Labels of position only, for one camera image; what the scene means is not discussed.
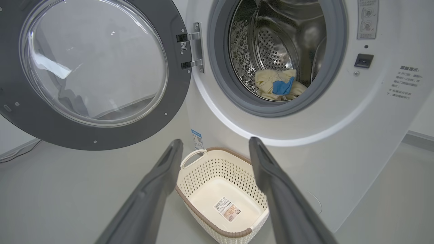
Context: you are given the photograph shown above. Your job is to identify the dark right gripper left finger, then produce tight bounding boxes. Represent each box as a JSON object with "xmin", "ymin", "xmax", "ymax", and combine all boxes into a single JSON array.
[{"xmin": 95, "ymin": 139, "xmax": 184, "ymax": 244}]

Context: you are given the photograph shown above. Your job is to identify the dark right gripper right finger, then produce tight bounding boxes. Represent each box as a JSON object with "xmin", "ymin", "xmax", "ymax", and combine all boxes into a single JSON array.
[{"xmin": 249, "ymin": 137, "xmax": 339, "ymax": 244}]

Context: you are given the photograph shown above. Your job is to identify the round glass washing machine door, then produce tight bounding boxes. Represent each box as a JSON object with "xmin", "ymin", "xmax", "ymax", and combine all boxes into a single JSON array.
[{"xmin": 0, "ymin": 0, "xmax": 205, "ymax": 151}]

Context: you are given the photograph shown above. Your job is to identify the cream garment with blue trim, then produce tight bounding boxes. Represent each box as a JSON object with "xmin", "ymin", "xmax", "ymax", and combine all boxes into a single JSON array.
[{"xmin": 254, "ymin": 69, "xmax": 308, "ymax": 101}]

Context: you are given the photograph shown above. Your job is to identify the white front-load washing machine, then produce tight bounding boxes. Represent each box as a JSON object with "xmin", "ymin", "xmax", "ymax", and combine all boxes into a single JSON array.
[{"xmin": 185, "ymin": 0, "xmax": 434, "ymax": 234}]

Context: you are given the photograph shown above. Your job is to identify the white basket product label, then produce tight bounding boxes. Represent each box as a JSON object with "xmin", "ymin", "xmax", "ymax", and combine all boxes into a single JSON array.
[{"xmin": 213, "ymin": 197, "xmax": 241, "ymax": 223}]

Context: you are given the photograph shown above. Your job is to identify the cream perforated basket brown rim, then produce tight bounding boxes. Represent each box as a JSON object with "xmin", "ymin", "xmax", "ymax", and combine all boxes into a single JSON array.
[{"xmin": 175, "ymin": 147, "xmax": 270, "ymax": 244}]

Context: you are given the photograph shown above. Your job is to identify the blue energy label sticker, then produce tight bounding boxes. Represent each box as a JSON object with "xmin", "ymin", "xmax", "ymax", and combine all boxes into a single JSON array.
[{"xmin": 191, "ymin": 129, "xmax": 204, "ymax": 150}]

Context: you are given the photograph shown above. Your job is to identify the printed text instruction label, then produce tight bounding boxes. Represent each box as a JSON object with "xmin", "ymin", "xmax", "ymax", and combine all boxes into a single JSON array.
[{"xmin": 388, "ymin": 65, "xmax": 423, "ymax": 101}]

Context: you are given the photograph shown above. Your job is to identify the grey warning sticker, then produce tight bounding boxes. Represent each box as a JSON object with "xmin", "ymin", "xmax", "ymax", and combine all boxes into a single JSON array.
[{"xmin": 357, "ymin": 0, "xmax": 379, "ymax": 40}]

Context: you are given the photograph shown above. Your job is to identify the thin grey floor cable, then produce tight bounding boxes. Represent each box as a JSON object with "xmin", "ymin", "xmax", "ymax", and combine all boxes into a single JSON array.
[{"xmin": 0, "ymin": 140, "xmax": 42, "ymax": 163}]

